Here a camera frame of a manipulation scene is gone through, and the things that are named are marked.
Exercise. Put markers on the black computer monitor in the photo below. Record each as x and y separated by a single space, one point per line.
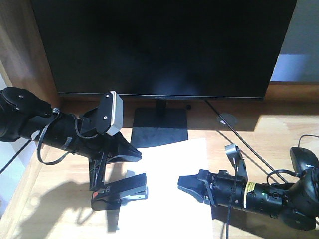
163 50

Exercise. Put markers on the white paper sheet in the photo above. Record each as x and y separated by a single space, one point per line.
168 212

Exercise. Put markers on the grey desk cable grommet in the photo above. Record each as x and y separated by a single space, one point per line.
229 118

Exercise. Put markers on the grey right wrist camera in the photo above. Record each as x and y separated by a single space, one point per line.
236 159

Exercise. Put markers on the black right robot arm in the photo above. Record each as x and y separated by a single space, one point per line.
295 204

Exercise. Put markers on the black computer mouse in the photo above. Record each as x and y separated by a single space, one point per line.
303 159

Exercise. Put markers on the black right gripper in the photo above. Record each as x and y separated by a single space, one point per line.
216 189

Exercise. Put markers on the wooden computer desk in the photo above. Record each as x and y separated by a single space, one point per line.
53 202

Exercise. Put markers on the black stapler with orange label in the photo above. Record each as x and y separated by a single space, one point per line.
112 195

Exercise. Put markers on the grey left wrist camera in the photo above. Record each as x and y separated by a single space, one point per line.
110 114

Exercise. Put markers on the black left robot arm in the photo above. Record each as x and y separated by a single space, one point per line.
17 108

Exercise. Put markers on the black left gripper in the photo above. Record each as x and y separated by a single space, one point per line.
80 136

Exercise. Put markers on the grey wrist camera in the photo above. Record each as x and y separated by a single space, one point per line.
236 159
110 114

